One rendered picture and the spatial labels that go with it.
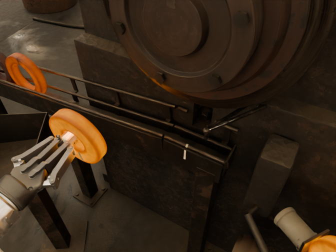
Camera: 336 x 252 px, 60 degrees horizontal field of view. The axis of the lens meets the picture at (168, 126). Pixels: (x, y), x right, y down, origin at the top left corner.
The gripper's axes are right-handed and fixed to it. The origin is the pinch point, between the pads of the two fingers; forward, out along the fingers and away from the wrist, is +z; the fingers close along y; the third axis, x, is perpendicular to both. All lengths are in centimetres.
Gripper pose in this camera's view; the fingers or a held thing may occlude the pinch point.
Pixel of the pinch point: (75, 132)
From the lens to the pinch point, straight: 72.6
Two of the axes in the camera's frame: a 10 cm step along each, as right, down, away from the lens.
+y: 8.6, 3.5, -3.6
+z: 5.0, -6.4, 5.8
